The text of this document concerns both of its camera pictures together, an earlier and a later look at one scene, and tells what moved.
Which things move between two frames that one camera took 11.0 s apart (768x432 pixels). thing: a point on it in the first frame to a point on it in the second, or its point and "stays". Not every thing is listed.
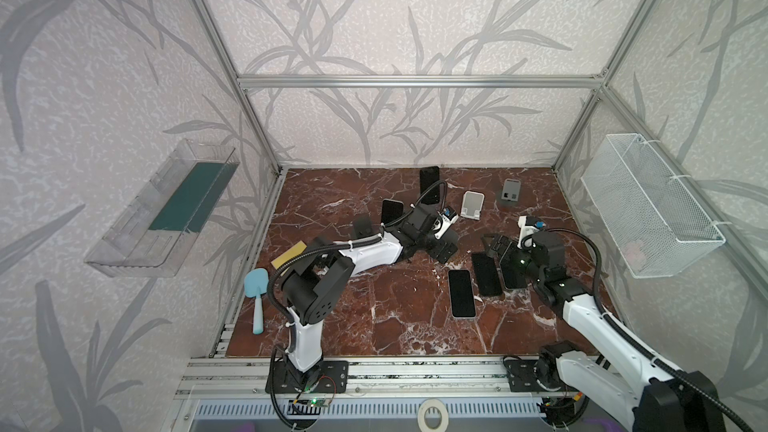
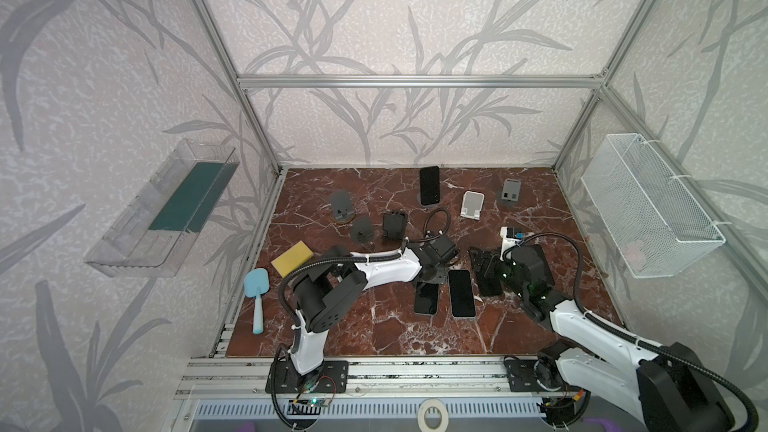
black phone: x=487 y=275 stays
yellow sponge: x=294 y=251 stays
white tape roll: x=421 y=416 stays
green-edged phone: x=391 y=210 to x=426 y=298
